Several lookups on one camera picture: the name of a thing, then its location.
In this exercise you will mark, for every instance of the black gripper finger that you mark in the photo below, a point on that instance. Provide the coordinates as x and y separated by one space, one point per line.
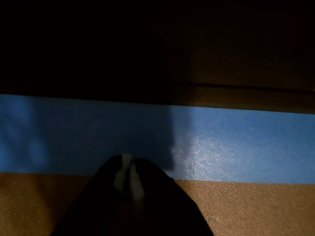
162 211
93 209

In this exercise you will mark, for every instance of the blue tape strip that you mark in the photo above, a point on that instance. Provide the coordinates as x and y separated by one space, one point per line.
233 147

